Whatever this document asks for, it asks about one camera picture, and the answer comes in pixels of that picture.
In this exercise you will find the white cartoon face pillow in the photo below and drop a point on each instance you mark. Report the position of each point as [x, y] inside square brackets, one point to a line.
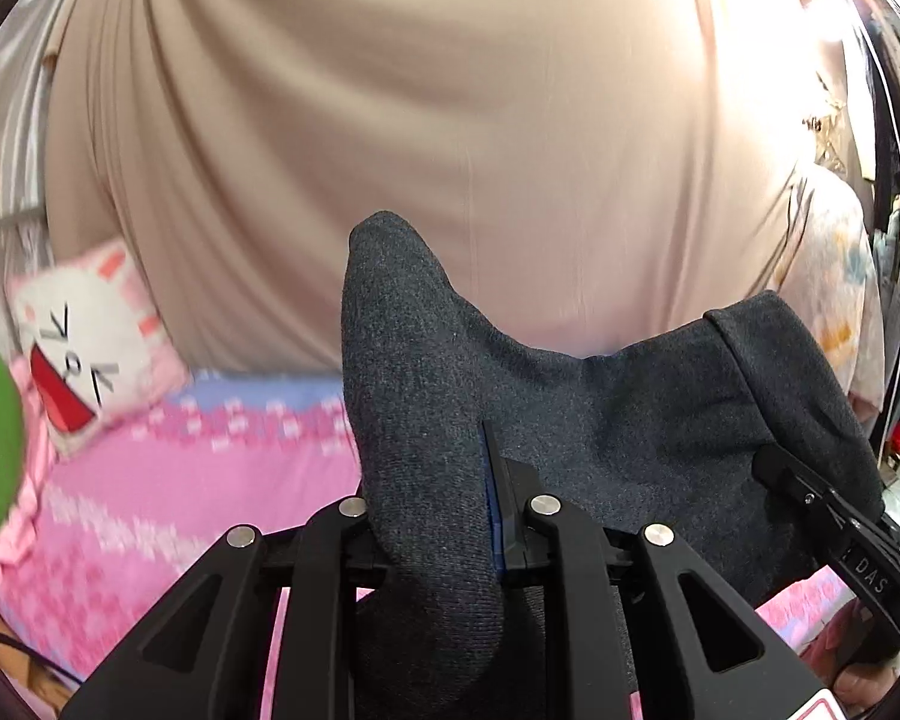
[97, 349]

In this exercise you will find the pale floral quilt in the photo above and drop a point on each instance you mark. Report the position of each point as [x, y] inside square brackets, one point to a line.
[828, 277]

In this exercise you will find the person's right hand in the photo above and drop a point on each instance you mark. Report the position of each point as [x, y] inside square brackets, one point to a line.
[864, 685]

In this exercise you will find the pink rose bed sheet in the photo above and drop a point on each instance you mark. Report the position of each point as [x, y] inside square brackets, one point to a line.
[97, 537]

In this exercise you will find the beige curtain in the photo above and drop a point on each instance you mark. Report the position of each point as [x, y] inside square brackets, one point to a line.
[589, 172]

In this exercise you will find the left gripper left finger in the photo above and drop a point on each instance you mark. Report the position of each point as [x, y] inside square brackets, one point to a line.
[259, 626]

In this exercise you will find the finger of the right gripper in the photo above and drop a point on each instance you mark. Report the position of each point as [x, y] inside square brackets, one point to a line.
[825, 522]

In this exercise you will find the dark grey pants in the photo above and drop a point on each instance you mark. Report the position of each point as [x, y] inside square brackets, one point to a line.
[663, 431]

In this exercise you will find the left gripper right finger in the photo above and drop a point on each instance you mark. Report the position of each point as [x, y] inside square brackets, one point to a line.
[636, 624]

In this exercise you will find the silver grey curtain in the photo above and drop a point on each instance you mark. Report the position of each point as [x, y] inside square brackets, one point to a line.
[11, 112]

